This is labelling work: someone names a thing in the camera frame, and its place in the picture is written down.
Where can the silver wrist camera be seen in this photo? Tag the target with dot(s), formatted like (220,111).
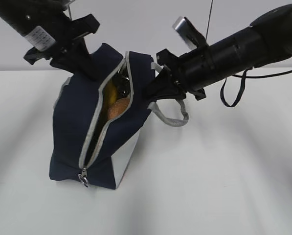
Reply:
(67,2)
(188,33)

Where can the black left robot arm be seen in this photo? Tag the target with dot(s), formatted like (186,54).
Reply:
(24,15)

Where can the yellow banana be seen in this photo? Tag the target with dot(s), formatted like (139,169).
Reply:
(110,94)

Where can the brown bread roll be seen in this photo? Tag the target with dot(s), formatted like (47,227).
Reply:
(118,108)

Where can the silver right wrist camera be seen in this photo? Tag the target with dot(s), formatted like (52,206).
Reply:
(188,33)

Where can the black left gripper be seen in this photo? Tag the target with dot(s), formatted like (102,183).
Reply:
(61,40)

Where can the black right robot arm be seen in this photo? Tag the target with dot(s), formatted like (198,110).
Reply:
(267,40)

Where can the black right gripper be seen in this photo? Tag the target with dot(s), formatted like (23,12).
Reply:
(169,83)

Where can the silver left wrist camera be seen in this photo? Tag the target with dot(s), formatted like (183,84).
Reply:
(67,2)

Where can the navy blue lunch bag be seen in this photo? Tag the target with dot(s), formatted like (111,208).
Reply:
(88,147)

